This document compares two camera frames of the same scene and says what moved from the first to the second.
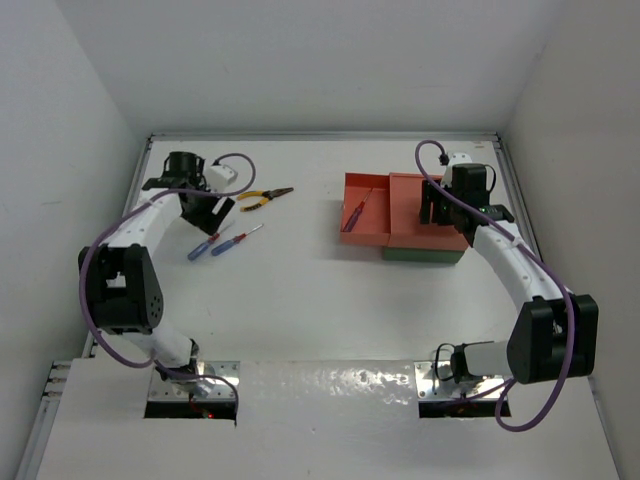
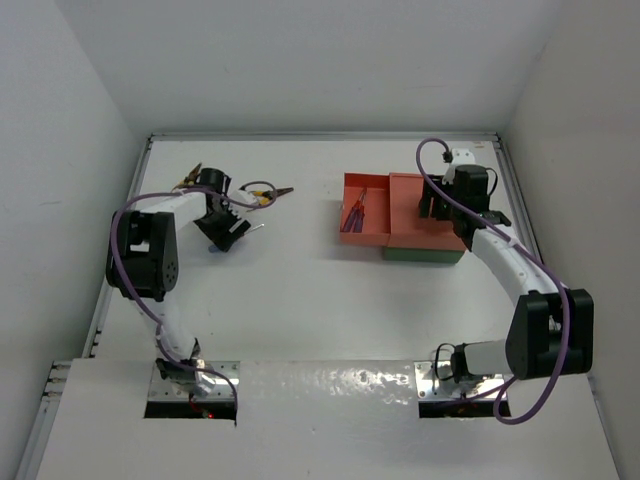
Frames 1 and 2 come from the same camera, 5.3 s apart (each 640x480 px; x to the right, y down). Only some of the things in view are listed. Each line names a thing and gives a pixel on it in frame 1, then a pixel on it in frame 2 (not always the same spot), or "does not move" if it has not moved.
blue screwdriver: [200, 249] -> [360, 214]
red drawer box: [405, 229] does not move
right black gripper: [433, 195] does not move
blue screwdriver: [226, 245] does not move
